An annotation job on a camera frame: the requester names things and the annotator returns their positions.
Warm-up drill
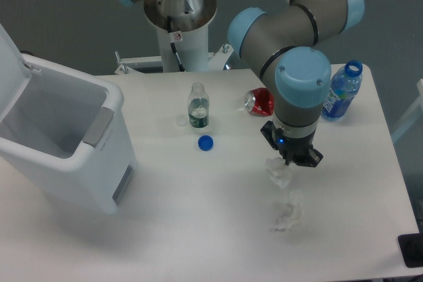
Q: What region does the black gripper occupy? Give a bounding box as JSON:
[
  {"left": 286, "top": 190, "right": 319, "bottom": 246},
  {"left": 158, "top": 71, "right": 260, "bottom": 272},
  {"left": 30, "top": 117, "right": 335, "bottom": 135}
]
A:
[{"left": 260, "top": 121, "right": 323, "bottom": 167}]

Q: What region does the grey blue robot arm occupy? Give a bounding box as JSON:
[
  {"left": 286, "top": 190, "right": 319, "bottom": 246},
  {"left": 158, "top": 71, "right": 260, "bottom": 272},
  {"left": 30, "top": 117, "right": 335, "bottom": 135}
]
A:
[{"left": 121, "top": 0, "right": 365, "bottom": 167}]

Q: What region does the white open trash bin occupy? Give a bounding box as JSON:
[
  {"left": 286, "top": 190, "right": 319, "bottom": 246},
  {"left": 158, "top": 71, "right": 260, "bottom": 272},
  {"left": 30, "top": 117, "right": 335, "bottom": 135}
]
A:
[{"left": 1, "top": 30, "right": 137, "bottom": 214}]

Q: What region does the crushed red soda can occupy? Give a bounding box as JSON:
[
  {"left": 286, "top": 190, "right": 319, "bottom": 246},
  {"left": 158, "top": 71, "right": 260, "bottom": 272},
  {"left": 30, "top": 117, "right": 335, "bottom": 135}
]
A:
[{"left": 244, "top": 87, "right": 274, "bottom": 117}]

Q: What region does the blue plastic bottle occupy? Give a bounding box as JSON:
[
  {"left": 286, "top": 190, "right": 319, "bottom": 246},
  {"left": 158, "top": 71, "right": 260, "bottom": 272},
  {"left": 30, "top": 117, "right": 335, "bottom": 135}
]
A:
[{"left": 321, "top": 60, "right": 363, "bottom": 122}]

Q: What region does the blue bottle cap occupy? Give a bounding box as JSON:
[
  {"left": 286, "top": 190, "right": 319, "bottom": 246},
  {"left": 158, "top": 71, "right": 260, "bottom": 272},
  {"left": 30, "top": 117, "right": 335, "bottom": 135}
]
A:
[{"left": 198, "top": 135, "right": 214, "bottom": 151}]

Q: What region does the clear green label bottle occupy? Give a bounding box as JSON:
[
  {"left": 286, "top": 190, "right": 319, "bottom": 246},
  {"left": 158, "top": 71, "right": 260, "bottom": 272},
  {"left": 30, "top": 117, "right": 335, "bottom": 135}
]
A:
[{"left": 188, "top": 82, "right": 210, "bottom": 129}]

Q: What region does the white bottle cap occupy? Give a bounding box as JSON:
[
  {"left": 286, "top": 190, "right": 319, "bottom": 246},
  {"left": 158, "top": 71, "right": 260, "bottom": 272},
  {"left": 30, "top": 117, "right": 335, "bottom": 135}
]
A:
[{"left": 175, "top": 114, "right": 188, "bottom": 127}]

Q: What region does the black device at edge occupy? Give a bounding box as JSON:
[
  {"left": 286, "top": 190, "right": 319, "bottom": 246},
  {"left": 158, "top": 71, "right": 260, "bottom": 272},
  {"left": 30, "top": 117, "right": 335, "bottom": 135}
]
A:
[{"left": 397, "top": 233, "right": 422, "bottom": 268}]

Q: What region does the white metal frame bracket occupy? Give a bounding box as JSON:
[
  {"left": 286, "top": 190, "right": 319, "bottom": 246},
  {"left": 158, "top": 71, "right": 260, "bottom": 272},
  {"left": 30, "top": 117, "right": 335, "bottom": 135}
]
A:
[{"left": 114, "top": 44, "right": 235, "bottom": 74}]

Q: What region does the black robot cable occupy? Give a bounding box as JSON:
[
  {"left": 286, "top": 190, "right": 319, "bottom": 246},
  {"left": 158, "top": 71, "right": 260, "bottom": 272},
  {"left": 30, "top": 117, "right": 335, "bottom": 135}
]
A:
[{"left": 167, "top": 16, "right": 186, "bottom": 73}]

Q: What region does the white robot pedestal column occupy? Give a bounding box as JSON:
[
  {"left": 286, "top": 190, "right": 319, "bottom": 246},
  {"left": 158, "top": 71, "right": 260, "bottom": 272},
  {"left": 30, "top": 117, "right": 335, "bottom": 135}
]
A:
[{"left": 156, "top": 26, "right": 209, "bottom": 72}]

